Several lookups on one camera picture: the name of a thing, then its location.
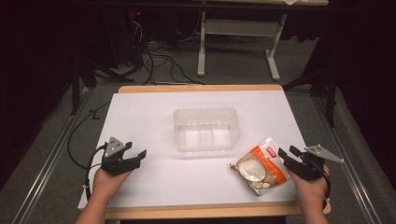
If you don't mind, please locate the clear plastic container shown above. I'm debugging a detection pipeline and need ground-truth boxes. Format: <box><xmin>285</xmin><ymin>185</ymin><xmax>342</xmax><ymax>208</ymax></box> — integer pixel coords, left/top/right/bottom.
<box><xmin>173</xmin><ymin>107</ymin><xmax>242</xmax><ymax>153</ymax></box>

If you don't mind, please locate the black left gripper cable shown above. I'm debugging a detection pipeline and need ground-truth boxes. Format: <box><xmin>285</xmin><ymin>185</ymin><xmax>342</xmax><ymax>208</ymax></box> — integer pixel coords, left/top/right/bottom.
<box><xmin>84</xmin><ymin>142</ymin><xmax>108</xmax><ymax>202</ymax></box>

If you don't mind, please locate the dark computer tower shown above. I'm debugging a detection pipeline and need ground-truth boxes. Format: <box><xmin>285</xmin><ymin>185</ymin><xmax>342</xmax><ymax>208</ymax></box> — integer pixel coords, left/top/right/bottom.
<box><xmin>123</xmin><ymin>8</ymin><xmax>147</xmax><ymax>67</ymax></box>

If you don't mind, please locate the orange and clear snack packet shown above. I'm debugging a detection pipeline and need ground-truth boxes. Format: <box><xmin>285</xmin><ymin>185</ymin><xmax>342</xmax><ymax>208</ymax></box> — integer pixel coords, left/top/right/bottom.
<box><xmin>229</xmin><ymin>137</ymin><xmax>292</xmax><ymax>197</ymax></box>

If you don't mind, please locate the black metal stand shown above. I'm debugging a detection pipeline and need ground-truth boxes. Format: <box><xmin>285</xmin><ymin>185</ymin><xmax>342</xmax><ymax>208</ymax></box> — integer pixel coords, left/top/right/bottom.
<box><xmin>70</xmin><ymin>58</ymin><xmax>135</xmax><ymax>117</ymax></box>
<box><xmin>282</xmin><ymin>66</ymin><xmax>339</xmax><ymax>129</ymax></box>

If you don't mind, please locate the long black floor cable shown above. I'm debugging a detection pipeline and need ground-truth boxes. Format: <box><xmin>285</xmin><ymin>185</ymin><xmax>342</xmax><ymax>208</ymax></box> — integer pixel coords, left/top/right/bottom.
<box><xmin>143</xmin><ymin>40</ymin><xmax>205</xmax><ymax>86</ymax></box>

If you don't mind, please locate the white paper sheet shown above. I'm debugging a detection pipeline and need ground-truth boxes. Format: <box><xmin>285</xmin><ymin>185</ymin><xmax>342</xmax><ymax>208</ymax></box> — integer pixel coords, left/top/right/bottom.
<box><xmin>78</xmin><ymin>90</ymin><xmax>307</xmax><ymax>210</ymax></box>

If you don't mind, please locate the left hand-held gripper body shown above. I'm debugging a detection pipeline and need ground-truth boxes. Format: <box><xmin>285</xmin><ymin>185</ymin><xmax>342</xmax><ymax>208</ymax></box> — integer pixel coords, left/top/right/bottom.
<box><xmin>100</xmin><ymin>136</ymin><xmax>133</xmax><ymax>177</ymax></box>

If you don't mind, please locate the white metal desk frame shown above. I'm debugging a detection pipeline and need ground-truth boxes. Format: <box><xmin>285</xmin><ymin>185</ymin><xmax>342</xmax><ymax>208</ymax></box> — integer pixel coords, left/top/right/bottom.
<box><xmin>196</xmin><ymin>0</ymin><xmax>330</xmax><ymax>82</ymax></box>

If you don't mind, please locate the metal floor rail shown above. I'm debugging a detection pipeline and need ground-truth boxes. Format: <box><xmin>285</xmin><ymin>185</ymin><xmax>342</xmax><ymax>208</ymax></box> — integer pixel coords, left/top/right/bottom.
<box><xmin>10</xmin><ymin>87</ymin><xmax>96</xmax><ymax>224</ymax></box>
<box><xmin>312</xmin><ymin>94</ymin><xmax>382</xmax><ymax>224</ymax></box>

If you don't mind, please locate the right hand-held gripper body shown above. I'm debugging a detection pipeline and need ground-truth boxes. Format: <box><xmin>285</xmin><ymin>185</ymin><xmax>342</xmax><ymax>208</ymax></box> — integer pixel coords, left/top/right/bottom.
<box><xmin>287</xmin><ymin>144</ymin><xmax>346</xmax><ymax>182</ymax></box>

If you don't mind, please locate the person's left hand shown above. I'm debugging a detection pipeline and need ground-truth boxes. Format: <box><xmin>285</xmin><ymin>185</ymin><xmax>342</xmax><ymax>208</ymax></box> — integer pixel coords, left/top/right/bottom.
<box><xmin>92</xmin><ymin>168</ymin><xmax>133</xmax><ymax>203</ymax></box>

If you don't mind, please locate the person's right hand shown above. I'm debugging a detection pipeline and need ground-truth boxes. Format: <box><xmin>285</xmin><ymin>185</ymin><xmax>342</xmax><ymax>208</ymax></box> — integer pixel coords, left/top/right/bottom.
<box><xmin>287</xmin><ymin>164</ymin><xmax>331</xmax><ymax>203</ymax></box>

